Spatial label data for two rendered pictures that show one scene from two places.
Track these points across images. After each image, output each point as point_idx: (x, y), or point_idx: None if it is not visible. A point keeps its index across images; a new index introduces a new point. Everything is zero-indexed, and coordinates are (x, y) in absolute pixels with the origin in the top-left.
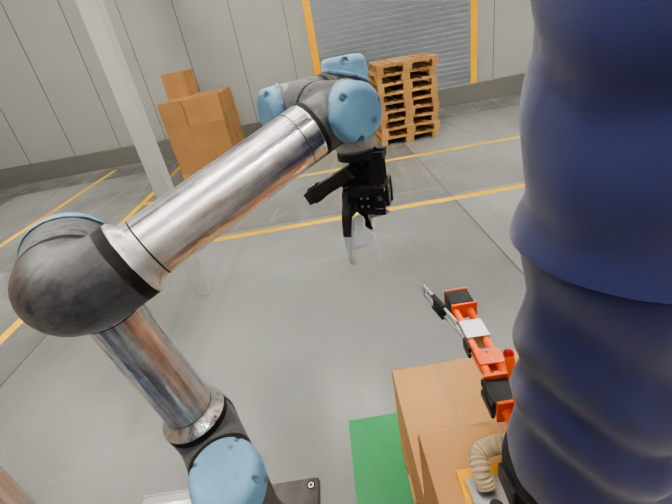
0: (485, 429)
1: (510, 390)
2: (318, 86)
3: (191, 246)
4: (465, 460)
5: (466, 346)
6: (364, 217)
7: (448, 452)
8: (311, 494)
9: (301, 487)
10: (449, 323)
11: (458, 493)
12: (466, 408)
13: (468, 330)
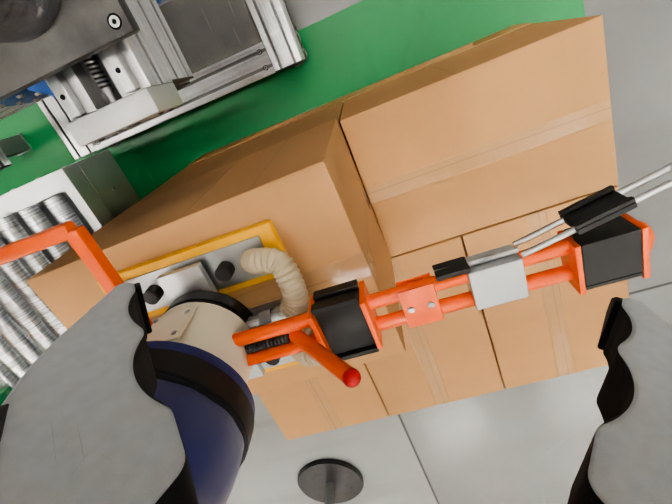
0: (348, 253)
1: (344, 331)
2: None
3: None
4: (294, 228)
5: (446, 272)
6: (611, 386)
7: (301, 207)
8: (101, 29)
9: (102, 3)
10: (537, 230)
11: (247, 221)
12: (505, 160)
13: (490, 277)
